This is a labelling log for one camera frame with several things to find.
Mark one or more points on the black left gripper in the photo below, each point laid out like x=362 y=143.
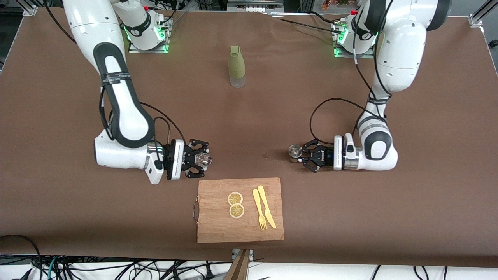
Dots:
x=324 y=156

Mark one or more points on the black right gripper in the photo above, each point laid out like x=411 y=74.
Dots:
x=188 y=158

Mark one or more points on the clear glass cup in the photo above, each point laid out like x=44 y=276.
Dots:
x=204 y=160

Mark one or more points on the steel jigger measuring cup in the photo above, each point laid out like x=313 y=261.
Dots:
x=295 y=151

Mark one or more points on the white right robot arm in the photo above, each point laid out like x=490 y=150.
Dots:
x=124 y=116

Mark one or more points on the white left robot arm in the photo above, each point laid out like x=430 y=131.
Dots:
x=400 y=46

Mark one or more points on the lemon slice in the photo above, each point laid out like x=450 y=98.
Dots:
x=235 y=198
x=236 y=211

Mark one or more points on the wooden cutting board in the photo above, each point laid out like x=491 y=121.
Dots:
x=218 y=225

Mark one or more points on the yellow plastic knife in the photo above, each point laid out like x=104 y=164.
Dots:
x=266 y=208

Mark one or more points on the yellow plastic fork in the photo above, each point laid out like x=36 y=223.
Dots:
x=258 y=208

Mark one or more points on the green sleeved glass bottle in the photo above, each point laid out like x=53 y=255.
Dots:
x=236 y=62

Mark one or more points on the brown table cover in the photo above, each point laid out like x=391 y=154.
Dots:
x=428 y=194

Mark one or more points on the small metal bracket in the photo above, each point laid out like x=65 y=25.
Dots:
x=235 y=253

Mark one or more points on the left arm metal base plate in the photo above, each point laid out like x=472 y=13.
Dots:
x=342 y=55

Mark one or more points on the wooden post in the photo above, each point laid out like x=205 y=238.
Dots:
x=239 y=268

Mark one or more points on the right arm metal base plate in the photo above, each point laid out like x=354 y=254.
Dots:
x=134 y=49

